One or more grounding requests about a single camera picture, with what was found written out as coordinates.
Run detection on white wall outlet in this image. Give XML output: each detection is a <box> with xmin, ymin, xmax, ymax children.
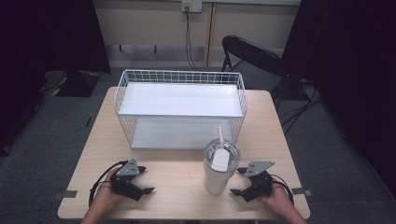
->
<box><xmin>181</xmin><ymin>0</ymin><xmax>204</xmax><ymax>14</ymax></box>

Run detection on person's right hand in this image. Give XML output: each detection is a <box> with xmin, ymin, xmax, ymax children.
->
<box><xmin>259</xmin><ymin>185</ymin><xmax>296</xmax><ymax>215</ymax></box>

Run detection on black stand base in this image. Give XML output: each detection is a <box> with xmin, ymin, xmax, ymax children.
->
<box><xmin>55</xmin><ymin>68</ymin><xmax>101</xmax><ymax>98</ymax></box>

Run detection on white wire shelf rack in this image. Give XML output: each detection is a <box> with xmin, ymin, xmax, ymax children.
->
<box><xmin>113</xmin><ymin>68</ymin><xmax>249</xmax><ymax>151</ymax></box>

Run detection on white cup with clear lid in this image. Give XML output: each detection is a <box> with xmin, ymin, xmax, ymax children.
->
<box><xmin>203</xmin><ymin>137</ymin><xmax>243</xmax><ymax>197</ymax></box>

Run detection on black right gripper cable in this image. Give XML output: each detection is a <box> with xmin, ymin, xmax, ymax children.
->
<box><xmin>270</xmin><ymin>174</ymin><xmax>295</xmax><ymax>206</ymax></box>

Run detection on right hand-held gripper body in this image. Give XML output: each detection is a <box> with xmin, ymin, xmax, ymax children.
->
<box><xmin>241</xmin><ymin>160</ymin><xmax>276</xmax><ymax>203</ymax></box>

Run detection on black floor cables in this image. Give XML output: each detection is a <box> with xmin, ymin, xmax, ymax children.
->
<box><xmin>279</xmin><ymin>78</ymin><xmax>323</xmax><ymax>135</ymax></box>

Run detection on black curtain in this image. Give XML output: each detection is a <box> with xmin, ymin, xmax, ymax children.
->
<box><xmin>280</xmin><ymin>0</ymin><xmax>396</xmax><ymax>200</ymax></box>
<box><xmin>0</xmin><ymin>0</ymin><xmax>112</xmax><ymax>157</ymax></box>

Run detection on pale drinking straw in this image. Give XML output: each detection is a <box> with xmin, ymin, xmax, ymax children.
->
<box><xmin>217</xmin><ymin>125</ymin><xmax>226</xmax><ymax>149</ymax></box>

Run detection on black wall outlet cable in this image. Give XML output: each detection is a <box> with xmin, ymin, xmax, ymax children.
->
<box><xmin>184</xmin><ymin>8</ymin><xmax>204</xmax><ymax>73</ymax></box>

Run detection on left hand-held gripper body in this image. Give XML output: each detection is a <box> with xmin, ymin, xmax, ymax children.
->
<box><xmin>109</xmin><ymin>157</ymin><xmax>145</xmax><ymax>202</ymax></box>

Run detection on black folding chair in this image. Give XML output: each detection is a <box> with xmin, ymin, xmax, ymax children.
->
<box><xmin>220</xmin><ymin>35</ymin><xmax>287</xmax><ymax>96</ymax></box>

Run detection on person's left hand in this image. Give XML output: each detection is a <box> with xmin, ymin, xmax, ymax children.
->
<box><xmin>92</xmin><ymin>169</ymin><xmax>126</xmax><ymax>210</ymax></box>

